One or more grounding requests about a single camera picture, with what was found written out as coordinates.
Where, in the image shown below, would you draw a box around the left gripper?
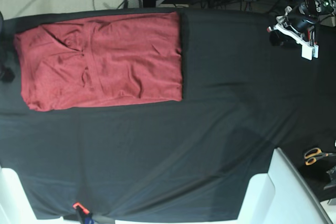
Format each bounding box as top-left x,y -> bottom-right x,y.
267,6 -> 319,60

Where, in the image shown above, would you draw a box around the red long-sleeve shirt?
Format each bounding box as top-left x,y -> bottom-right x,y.
14,12 -> 183,112

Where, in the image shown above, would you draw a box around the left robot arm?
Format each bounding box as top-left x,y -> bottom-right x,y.
267,0 -> 335,60

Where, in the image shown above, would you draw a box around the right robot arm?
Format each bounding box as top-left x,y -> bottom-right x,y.
0,13 -> 15,83

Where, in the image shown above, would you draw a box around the white bin left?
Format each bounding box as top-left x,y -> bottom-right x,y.
0,166 -> 64,224

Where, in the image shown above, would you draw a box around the white bin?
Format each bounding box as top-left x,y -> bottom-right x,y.
0,166 -> 64,224
237,148 -> 333,224

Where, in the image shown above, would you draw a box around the black metal tool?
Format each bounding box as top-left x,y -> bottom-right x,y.
323,166 -> 336,206

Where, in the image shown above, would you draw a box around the black table cloth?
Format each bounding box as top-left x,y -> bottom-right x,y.
1,9 -> 335,222

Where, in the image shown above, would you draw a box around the white bin right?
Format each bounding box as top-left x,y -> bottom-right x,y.
237,148 -> 333,224

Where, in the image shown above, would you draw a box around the orange blue clamp bottom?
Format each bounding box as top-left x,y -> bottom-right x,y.
72,202 -> 95,224

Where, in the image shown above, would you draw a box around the yellow-handled scissors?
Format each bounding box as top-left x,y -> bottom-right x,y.
303,147 -> 335,166

